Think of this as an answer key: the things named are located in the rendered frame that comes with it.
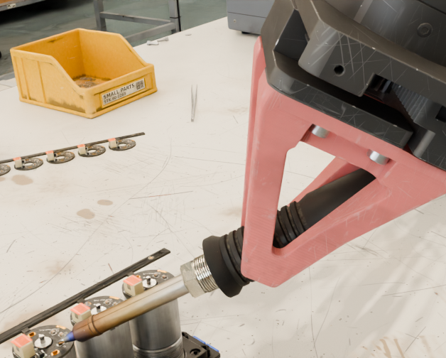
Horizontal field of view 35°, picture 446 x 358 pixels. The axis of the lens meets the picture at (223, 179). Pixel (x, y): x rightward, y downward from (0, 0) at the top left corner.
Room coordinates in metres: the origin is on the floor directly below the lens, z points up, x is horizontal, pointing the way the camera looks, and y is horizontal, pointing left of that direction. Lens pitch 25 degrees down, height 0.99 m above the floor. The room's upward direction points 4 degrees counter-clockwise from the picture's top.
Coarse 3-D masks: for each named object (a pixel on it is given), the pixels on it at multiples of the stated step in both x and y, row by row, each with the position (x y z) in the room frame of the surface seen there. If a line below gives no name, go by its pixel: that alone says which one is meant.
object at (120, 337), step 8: (96, 312) 0.26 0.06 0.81; (120, 328) 0.25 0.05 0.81; (128, 328) 0.26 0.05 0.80; (96, 336) 0.25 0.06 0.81; (104, 336) 0.25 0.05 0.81; (112, 336) 0.25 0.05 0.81; (120, 336) 0.25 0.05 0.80; (128, 336) 0.26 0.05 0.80; (80, 344) 0.25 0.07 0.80; (88, 344) 0.25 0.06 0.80; (96, 344) 0.25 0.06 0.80; (104, 344) 0.25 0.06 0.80; (112, 344) 0.25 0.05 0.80; (120, 344) 0.25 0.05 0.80; (128, 344) 0.25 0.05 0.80; (80, 352) 0.25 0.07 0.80; (88, 352) 0.25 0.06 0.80; (96, 352) 0.25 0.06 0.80; (104, 352) 0.25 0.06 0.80; (112, 352) 0.25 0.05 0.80; (120, 352) 0.25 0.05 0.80; (128, 352) 0.25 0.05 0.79
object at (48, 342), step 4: (32, 332) 0.25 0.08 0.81; (36, 340) 0.24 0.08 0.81; (48, 340) 0.24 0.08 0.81; (36, 344) 0.24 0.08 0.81; (40, 344) 0.24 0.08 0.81; (44, 344) 0.24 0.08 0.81; (48, 344) 0.24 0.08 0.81; (52, 344) 0.24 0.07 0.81; (40, 348) 0.24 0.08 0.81; (44, 348) 0.24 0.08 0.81; (72, 348) 0.24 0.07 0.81; (56, 352) 0.23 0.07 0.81; (72, 352) 0.24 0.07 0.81; (68, 356) 0.23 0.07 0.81; (72, 356) 0.24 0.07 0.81; (76, 356) 0.24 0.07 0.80
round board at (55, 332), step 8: (40, 328) 0.25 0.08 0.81; (48, 328) 0.25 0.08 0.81; (56, 328) 0.25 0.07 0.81; (64, 328) 0.25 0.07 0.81; (48, 336) 0.24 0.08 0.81; (56, 336) 0.24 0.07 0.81; (64, 336) 0.24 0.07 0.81; (56, 344) 0.24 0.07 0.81; (64, 344) 0.24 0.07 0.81; (72, 344) 0.24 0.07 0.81; (40, 352) 0.23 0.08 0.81; (48, 352) 0.23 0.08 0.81; (64, 352) 0.23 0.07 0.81
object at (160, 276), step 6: (150, 270) 0.29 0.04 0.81; (156, 270) 0.29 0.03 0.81; (138, 276) 0.29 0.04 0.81; (144, 276) 0.29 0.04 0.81; (150, 276) 0.28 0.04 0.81; (156, 276) 0.28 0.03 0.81; (162, 276) 0.28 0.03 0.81; (168, 276) 0.28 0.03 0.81; (174, 276) 0.28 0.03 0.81; (162, 282) 0.28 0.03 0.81; (126, 294) 0.27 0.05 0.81
